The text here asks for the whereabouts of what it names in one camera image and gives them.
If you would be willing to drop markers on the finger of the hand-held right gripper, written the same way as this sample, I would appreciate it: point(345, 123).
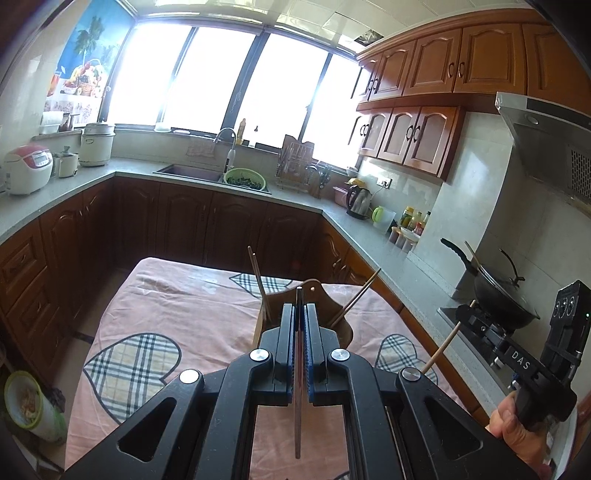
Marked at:
point(475, 323)

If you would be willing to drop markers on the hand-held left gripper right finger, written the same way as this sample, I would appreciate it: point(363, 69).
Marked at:
point(314, 341)

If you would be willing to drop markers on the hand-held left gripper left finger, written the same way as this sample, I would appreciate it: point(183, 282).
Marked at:
point(284, 341)

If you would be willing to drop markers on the wooden utensil holder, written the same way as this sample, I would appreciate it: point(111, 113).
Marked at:
point(341, 330)

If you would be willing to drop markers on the wooden chopstick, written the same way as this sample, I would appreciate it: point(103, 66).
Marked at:
point(443, 347)
point(257, 281)
point(360, 295)

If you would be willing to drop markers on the metal chopstick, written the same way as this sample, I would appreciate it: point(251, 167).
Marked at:
point(298, 429)

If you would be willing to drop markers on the person's right hand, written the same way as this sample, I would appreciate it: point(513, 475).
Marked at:
point(512, 436)

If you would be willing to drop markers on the gas stove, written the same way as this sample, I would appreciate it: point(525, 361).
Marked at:
point(489, 337)

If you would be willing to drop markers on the black wok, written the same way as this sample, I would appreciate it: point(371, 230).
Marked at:
point(503, 297)

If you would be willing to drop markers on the pink plaid-heart tablecloth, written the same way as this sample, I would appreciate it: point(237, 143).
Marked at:
point(184, 300)

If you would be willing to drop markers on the seasoning jar set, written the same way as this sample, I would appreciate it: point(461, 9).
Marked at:
point(401, 237)

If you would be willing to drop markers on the condiment bottles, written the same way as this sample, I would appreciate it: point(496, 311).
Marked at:
point(415, 221)

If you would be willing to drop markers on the green lidded cup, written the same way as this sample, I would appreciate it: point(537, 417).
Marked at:
point(381, 217)

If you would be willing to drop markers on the steel electric kettle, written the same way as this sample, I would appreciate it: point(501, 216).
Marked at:
point(359, 201)

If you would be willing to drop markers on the green basin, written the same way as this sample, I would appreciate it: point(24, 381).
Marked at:
point(245, 180)

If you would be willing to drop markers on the dish rack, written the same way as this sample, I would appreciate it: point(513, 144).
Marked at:
point(295, 161)

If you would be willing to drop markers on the kitchen sink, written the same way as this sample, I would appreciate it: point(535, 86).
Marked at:
point(189, 171)

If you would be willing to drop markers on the steel range hood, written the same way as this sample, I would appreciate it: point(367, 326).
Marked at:
point(549, 138)

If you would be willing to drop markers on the kitchen faucet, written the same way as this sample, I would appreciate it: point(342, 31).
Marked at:
point(229, 147)

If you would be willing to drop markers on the yellow bottle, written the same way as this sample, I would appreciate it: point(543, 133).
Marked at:
point(242, 131)

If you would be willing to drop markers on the grey kitchen countertop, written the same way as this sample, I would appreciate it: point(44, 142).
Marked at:
point(138, 164)

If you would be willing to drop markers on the green white bucket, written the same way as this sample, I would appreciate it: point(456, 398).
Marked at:
point(30, 406)

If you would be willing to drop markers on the wooden upper cabinets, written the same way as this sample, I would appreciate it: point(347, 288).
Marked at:
point(434, 60)

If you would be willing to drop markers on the kitchen window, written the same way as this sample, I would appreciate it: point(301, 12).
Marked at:
point(221, 78)

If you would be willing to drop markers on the white electric pot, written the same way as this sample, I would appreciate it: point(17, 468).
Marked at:
point(97, 143)

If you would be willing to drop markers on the small white appliance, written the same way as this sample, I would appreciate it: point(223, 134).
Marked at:
point(67, 164)

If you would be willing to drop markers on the pink white rice cooker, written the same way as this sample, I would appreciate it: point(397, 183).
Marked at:
point(27, 168)

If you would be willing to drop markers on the wall power outlet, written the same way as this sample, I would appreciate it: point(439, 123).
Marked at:
point(384, 182)

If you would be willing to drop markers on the beach fruit wall poster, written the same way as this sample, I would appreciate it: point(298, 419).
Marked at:
point(85, 55)

